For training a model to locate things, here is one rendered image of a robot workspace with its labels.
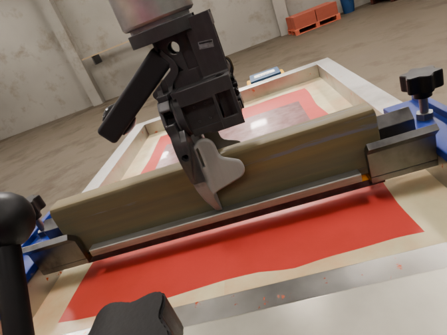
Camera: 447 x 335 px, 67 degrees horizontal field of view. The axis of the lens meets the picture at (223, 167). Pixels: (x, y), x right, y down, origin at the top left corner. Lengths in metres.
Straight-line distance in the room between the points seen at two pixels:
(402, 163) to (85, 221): 0.38
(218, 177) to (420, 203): 0.22
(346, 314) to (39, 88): 11.40
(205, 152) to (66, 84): 10.78
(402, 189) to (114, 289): 0.36
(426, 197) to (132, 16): 0.35
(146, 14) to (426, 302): 0.30
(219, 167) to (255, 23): 9.55
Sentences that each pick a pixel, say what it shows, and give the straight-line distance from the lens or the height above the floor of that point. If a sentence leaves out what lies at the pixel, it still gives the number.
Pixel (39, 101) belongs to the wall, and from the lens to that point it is 11.63.
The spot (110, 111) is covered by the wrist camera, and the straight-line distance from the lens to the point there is 0.38.
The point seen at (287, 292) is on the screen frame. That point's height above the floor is 0.99.
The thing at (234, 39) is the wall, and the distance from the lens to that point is 9.89.
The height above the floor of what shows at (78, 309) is 0.96.
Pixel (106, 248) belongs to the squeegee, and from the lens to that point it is 0.47.
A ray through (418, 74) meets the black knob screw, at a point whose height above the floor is 1.06.
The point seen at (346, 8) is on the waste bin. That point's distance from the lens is 9.73.
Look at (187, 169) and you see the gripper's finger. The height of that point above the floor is 1.07.
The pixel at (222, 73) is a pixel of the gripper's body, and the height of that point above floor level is 1.15.
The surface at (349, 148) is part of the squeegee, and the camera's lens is 0.40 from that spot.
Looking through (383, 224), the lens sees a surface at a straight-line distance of 0.39.
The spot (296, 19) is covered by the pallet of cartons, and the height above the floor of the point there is 0.35.
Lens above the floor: 1.20
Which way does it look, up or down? 24 degrees down
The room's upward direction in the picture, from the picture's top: 22 degrees counter-clockwise
